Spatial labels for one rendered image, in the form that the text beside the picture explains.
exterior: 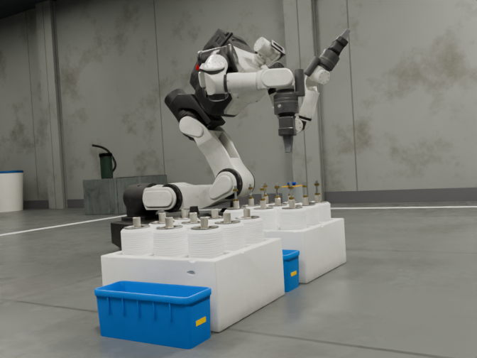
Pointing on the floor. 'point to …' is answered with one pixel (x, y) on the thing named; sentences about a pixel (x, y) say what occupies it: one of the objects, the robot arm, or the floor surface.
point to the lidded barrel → (11, 190)
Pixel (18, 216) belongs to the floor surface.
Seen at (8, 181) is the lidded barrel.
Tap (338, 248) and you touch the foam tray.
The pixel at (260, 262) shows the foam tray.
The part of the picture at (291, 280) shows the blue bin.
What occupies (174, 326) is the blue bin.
